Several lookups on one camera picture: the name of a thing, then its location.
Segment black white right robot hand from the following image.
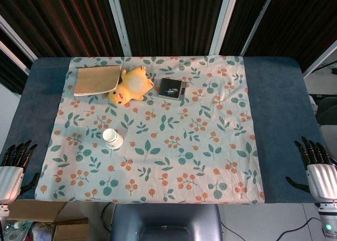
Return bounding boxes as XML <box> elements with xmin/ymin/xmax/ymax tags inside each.
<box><xmin>285</xmin><ymin>136</ymin><xmax>337</xmax><ymax>203</ymax></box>

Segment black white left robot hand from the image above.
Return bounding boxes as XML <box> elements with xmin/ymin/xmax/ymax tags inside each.
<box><xmin>0</xmin><ymin>140</ymin><xmax>42</xmax><ymax>204</ymax></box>

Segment white paper cup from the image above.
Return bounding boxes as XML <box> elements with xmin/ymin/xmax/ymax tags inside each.
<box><xmin>102</xmin><ymin>128</ymin><xmax>124</xmax><ymax>150</ymax></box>

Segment brown cardboard box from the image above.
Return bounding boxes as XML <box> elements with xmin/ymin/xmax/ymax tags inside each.
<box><xmin>6</xmin><ymin>200</ymin><xmax>89</xmax><ymax>241</ymax></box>

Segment green printed plastic bag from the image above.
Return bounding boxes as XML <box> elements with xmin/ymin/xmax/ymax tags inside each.
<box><xmin>0</xmin><ymin>220</ymin><xmax>34</xmax><ymax>241</ymax></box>

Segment blue felt table cover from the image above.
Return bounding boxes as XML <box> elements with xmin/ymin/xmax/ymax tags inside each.
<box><xmin>0</xmin><ymin>56</ymin><xmax>326</xmax><ymax>205</ymax></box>

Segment brown paper notebook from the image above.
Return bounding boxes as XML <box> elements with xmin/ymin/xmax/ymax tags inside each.
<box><xmin>73</xmin><ymin>64</ymin><xmax>122</xmax><ymax>97</ymax></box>

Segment floral print tablecloth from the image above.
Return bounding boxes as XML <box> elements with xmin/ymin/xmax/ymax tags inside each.
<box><xmin>34</xmin><ymin>55</ymin><xmax>265</xmax><ymax>205</ymax></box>

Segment yellow plush duck toy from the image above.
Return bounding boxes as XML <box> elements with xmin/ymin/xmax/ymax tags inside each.
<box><xmin>108</xmin><ymin>65</ymin><xmax>155</xmax><ymax>105</ymax></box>

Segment dark brown pleated curtain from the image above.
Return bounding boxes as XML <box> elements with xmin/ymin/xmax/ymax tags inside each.
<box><xmin>0</xmin><ymin>0</ymin><xmax>337</xmax><ymax>94</ymax></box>

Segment black floor cable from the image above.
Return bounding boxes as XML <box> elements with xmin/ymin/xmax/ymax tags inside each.
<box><xmin>221</xmin><ymin>216</ymin><xmax>325</xmax><ymax>241</ymax></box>

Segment white metal frame post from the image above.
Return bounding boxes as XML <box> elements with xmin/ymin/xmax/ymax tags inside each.
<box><xmin>241</xmin><ymin>0</ymin><xmax>277</xmax><ymax>56</ymax></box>
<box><xmin>105</xmin><ymin>0</ymin><xmax>132</xmax><ymax>55</ymax></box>
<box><xmin>0</xmin><ymin>14</ymin><xmax>38</xmax><ymax>62</ymax></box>
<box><xmin>302</xmin><ymin>38</ymin><xmax>337</xmax><ymax>77</ymax></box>
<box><xmin>210</xmin><ymin>0</ymin><xmax>241</xmax><ymax>55</ymax></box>
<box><xmin>0</xmin><ymin>40</ymin><xmax>30</xmax><ymax>76</ymax></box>

